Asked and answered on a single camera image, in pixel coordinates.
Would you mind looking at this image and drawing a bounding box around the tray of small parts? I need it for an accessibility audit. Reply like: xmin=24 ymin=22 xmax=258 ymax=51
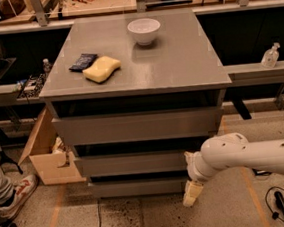
xmin=19 ymin=74 xmax=46 ymax=99

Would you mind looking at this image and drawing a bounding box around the open cardboard box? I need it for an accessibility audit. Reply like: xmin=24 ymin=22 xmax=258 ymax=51
xmin=18 ymin=108 xmax=86 ymax=185

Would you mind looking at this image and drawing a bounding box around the black floor cable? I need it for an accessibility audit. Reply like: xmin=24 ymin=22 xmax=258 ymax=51
xmin=86 ymin=199 xmax=104 ymax=227

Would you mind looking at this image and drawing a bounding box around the black power adapter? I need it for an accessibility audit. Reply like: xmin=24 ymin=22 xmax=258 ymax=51
xmin=252 ymin=169 xmax=271 ymax=176

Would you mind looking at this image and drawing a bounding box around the red white sneaker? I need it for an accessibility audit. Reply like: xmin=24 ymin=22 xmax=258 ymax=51
xmin=0 ymin=174 xmax=38 ymax=220

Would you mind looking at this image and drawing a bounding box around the grey top drawer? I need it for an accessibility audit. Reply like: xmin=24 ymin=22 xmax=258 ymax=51
xmin=52 ymin=106 xmax=222 ymax=146

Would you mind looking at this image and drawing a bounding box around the dark blue snack packet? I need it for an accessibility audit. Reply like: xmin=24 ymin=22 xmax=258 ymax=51
xmin=69 ymin=53 xmax=97 ymax=72

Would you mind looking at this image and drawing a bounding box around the yellow sponge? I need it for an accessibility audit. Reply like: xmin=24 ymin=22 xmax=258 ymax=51
xmin=83 ymin=56 xmax=121 ymax=84

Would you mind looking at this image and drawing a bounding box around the grey bottom drawer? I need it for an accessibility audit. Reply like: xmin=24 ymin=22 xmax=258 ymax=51
xmin=89 ymin=177 xmax=188 ymax=198

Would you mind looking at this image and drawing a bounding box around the grey drawer cabinet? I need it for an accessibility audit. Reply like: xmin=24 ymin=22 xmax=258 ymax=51
xmin=32 ymin=4 xmax=243 ymax=210

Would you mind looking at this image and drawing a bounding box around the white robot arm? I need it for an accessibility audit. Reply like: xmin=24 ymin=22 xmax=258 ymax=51
xmin=183 ymin=133 xmax=284 ymax=207

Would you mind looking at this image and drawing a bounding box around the grey drawer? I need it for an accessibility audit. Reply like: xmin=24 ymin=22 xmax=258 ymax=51
xmin=52 ymin=106 xmax=222 ymax=146
xmin=74 ymin=150 xmax=187 ymax=177
xmin=89 ymin=177 xmax=188 ymax=198

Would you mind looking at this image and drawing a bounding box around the white ceramic bowl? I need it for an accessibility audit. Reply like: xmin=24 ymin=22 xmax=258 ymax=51
xmin=127 ymin=18 xmax=161 ymax=46

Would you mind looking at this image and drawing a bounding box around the small clear bottle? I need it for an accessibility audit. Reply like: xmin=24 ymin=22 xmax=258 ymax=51
xmin=42 ymin=58 xmax=51 ymax=77

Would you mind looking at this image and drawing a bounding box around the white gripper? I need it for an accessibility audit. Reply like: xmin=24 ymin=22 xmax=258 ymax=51
xmin=183 ymin=151 xmax=218 ymax=207

